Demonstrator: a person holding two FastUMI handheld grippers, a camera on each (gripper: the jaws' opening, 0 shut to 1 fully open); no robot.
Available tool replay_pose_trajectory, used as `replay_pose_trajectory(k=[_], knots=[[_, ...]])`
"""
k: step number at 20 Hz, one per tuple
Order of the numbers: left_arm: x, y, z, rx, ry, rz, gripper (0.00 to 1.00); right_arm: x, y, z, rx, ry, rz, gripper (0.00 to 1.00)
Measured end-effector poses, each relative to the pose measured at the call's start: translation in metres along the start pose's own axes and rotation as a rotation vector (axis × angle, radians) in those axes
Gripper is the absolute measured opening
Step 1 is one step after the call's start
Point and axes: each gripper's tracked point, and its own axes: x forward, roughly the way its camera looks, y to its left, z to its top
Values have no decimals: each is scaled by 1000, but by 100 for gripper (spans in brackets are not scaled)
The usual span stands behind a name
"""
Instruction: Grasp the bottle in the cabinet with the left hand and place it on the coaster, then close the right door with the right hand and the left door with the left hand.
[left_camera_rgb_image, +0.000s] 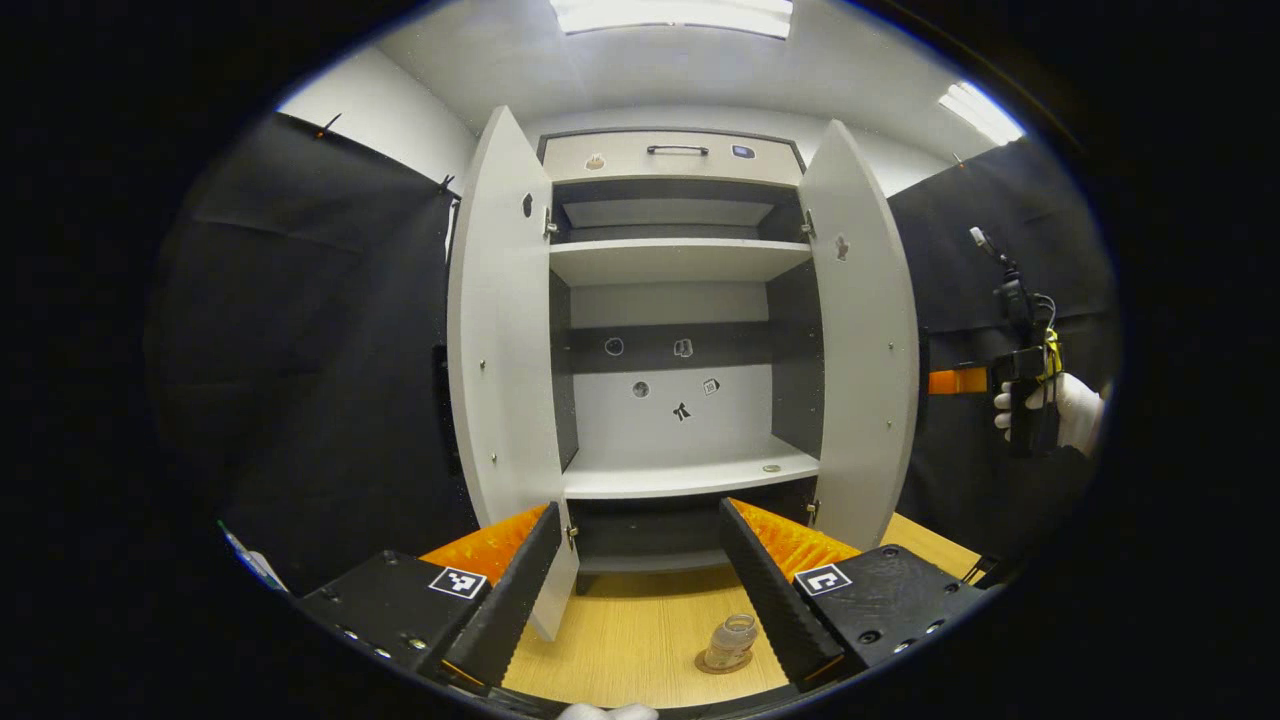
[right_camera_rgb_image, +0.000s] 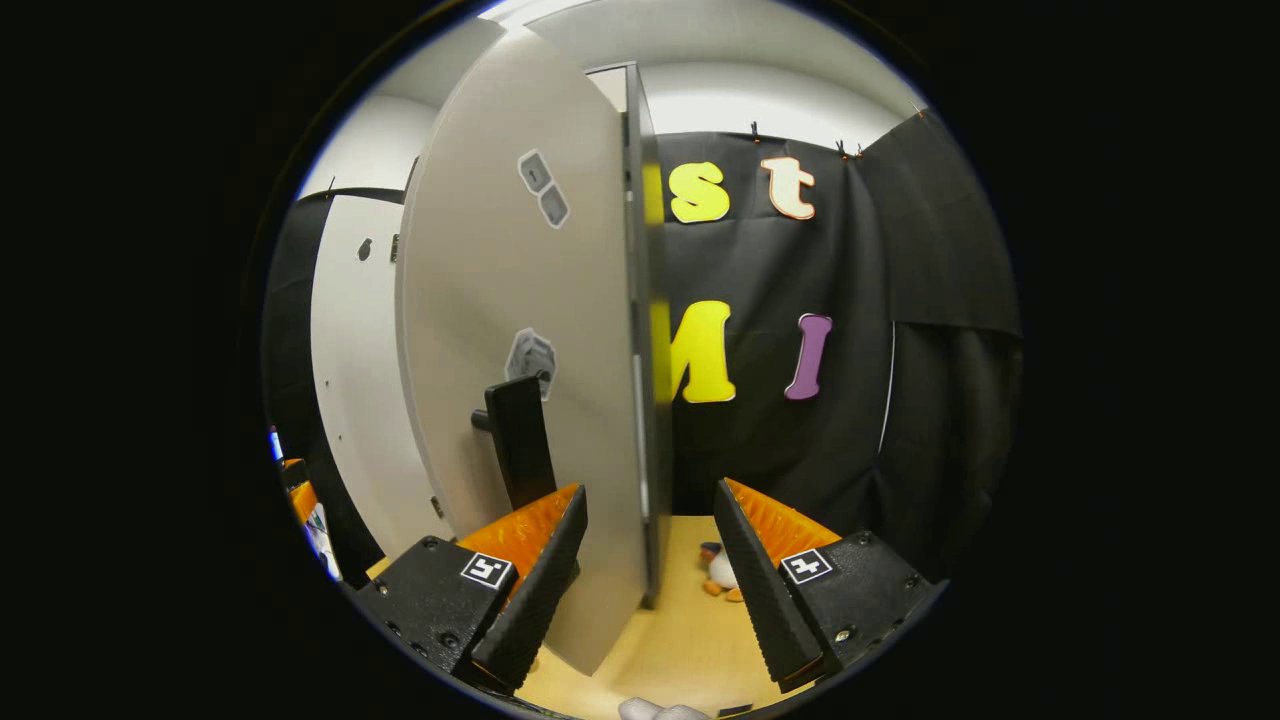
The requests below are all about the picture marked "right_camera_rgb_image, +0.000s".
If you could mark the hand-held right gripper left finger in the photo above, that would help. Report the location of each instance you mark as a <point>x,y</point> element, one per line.
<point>535,590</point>

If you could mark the grey cabinet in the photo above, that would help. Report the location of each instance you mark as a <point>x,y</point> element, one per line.
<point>655,470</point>

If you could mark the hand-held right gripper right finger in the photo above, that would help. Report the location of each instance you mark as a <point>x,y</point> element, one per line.
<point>765,590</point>

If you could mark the penguin plush toy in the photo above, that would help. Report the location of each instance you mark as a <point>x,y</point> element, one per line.
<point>722,572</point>

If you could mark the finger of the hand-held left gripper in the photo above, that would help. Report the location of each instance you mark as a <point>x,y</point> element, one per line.
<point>303,498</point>

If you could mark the large ceiling light panel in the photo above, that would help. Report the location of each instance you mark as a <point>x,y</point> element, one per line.
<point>540,10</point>

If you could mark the grey cabinet door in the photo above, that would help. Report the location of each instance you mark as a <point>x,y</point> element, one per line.
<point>480,300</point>
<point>350,400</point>

